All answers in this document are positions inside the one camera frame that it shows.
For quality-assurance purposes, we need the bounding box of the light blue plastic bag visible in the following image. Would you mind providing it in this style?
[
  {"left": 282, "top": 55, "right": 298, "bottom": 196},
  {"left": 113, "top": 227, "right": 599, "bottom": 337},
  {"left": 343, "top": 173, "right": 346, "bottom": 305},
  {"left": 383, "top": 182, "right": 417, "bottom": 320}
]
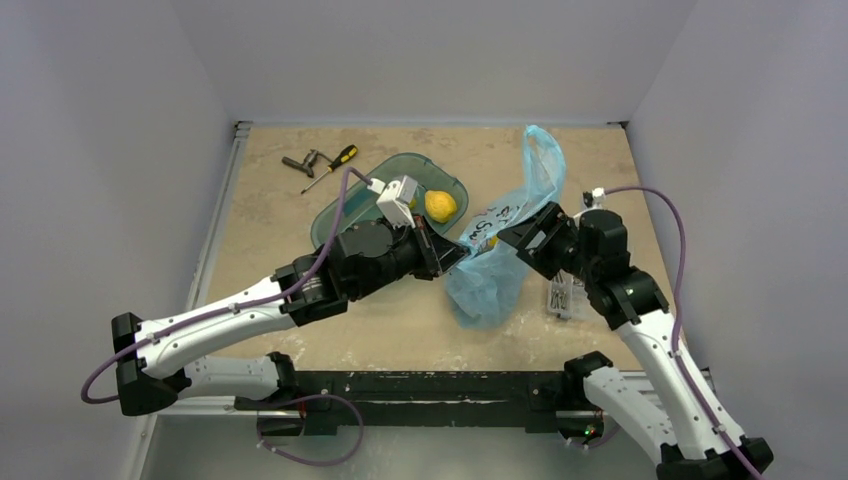
[{"left": 445, "top": 125, "right": 567, "bottom": 329}]

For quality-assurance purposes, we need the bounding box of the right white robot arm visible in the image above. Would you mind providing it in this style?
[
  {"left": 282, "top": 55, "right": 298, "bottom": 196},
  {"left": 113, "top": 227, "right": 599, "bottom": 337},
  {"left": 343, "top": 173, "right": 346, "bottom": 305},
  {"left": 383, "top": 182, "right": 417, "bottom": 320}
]
[{"left": 497, "top": 202, "right": 774, "bottom": 479}]

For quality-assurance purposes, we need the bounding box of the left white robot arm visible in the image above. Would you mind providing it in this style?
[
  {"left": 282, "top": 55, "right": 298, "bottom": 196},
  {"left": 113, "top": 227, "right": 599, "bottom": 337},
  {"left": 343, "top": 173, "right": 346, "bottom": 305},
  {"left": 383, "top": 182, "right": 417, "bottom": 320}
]
[{"left": 112, "top": 216, "right": 470, "bottom": 416}]

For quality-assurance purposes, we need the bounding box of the yellow fake lemon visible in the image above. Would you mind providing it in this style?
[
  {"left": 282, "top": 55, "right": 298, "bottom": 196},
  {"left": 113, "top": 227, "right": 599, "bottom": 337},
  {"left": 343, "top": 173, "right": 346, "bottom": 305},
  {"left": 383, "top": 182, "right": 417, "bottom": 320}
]
[{"left": 424, "top": 190, "right": 458, "bottom": 224}]

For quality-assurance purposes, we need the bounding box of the clear plastic screw box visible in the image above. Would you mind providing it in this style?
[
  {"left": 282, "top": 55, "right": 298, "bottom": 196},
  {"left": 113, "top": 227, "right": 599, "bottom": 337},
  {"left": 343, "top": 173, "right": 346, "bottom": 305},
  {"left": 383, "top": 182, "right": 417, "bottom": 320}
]
[{"left": 547, "top": 272, "right": 588, "bottom": 321}]

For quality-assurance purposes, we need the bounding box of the teal plastic tray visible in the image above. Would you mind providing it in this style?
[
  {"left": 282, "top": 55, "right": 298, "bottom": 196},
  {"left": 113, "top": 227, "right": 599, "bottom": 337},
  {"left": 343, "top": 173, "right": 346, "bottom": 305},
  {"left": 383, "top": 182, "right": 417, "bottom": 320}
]
[{"left": 310, "top": 152, "right": 470, "bottom": 266}]

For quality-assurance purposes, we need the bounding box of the yellow black screwdriver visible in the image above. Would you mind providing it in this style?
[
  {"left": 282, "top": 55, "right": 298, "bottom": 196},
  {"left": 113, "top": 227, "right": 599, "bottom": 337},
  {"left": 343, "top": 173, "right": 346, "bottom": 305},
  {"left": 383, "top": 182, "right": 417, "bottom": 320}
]
[{"left": 300, "top": 144, "right": 359, "bottom": 195}]

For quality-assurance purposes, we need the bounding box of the grey metal tool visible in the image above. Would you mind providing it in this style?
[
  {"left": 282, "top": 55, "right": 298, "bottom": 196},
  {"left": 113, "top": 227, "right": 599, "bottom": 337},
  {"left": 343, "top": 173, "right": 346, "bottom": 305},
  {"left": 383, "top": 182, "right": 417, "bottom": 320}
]
[{"left": 281, "top": 149, "right": 330, "bottom": 178}]

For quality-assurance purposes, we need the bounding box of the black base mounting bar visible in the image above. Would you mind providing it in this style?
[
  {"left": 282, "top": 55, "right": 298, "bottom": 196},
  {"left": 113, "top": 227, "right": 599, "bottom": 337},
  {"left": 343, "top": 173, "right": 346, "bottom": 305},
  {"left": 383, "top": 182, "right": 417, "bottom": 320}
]
[{"left": 234, "top": 371, "right": 604, "bottom": 440}]

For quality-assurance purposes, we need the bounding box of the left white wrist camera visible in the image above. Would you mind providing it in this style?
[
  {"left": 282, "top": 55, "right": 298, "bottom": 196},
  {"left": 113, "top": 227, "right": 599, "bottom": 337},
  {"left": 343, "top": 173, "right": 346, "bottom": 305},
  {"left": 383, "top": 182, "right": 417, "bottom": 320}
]
[{"left": 367, "top": 175, "right": 419, "bottom": 228}]

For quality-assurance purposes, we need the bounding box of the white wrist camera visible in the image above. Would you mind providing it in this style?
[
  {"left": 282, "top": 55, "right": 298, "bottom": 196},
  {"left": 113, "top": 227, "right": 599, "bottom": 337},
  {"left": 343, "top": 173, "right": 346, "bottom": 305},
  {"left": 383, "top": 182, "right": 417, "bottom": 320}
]
[
  {"left": 582, "top": 187, "right": 606, "bottom": 210},
  {"left": 367, "top": 175, "right": 419, "bottom": 228}
]

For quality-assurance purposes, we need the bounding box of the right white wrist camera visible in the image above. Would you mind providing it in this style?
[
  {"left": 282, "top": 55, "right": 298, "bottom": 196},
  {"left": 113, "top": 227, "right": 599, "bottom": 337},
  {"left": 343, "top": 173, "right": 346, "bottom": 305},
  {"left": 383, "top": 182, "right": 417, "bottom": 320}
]
[{"left": 582, "top": 187, "right": 606, "bottom": 210}]

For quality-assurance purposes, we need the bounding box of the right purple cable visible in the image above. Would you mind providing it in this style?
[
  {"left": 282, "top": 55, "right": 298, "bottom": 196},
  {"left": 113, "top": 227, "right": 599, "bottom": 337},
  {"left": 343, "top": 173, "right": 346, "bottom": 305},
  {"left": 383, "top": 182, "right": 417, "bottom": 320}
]
[{"left": 566, "top": 186, "right": 763, "bottom": 480}]

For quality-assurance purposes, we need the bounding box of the purple cable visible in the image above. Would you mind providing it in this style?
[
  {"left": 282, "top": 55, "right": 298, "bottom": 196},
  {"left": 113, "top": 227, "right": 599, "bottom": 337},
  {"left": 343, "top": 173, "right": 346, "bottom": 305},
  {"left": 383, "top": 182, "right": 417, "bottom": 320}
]
[
  {"left": 566, "top": 186, "right": 763, "bottom": 480},
  {"left": 80, "top": 166, "right": 374, "bottom": 466}
]

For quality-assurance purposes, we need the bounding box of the aluminium frame rail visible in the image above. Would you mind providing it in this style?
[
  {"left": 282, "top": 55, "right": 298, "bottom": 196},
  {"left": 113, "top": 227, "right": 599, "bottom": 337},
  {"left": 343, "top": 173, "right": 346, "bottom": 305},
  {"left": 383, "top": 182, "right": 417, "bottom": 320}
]
[{"left": 136, "top": 121, "right": 254, "bottom": 417}]

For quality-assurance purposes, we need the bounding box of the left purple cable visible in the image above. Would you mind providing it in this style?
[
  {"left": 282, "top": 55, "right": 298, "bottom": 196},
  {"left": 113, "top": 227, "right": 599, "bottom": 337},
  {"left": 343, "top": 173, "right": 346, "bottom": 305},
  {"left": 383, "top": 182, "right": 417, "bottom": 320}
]
[{"left": 80, "top": 166, "right": 374, "bottom": 466}]

